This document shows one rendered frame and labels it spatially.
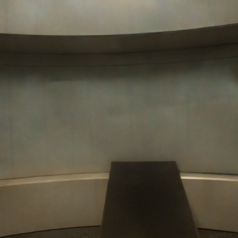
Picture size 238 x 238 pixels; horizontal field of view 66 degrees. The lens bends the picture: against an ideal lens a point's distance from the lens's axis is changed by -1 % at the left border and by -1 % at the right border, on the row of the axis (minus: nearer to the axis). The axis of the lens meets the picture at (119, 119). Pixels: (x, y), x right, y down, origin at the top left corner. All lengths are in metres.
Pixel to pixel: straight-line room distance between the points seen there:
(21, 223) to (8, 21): 0.41
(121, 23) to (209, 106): 0.27
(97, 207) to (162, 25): 0.41
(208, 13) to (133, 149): 0.32
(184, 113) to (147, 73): 0.13
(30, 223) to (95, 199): 0.15
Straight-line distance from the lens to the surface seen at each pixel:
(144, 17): 0.40
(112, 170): 0.43
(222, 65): 0.49
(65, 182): 0.46
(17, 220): 0.51
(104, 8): 0.41
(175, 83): 0.46
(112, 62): 0.47
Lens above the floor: 0.26
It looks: 1 degrees down
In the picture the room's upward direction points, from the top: 2 degrees counter-clockwise
